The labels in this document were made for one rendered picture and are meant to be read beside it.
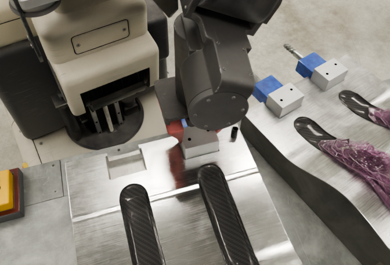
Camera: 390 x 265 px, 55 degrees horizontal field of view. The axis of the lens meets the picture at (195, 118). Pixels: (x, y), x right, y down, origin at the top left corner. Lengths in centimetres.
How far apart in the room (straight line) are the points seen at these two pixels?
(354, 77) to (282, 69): 123
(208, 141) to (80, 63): 39
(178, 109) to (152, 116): 91
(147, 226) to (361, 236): 29
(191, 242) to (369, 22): 206
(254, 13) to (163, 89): 17
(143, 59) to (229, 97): 51
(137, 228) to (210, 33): 28
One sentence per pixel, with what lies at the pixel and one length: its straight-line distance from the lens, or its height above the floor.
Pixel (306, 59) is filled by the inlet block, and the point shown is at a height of 87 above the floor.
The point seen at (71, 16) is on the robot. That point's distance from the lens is 78.
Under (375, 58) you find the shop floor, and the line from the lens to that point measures 219.
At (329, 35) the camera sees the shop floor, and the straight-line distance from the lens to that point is 223.
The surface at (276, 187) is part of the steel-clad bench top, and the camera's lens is 63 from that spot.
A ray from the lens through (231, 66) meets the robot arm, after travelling 33.
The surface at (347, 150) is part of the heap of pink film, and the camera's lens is 58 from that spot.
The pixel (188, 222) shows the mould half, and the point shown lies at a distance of 50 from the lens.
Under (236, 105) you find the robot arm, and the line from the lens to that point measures 34.
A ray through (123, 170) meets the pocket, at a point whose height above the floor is 86.
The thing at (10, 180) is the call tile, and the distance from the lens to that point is 65.
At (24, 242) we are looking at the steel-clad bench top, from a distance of 63.
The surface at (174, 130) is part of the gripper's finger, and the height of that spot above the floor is 97.
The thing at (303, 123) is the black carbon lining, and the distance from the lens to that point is 65.
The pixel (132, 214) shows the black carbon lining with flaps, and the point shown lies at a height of 88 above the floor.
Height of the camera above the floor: 135
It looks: 53 degrees down
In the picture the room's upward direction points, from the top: 1 degrees clockwise
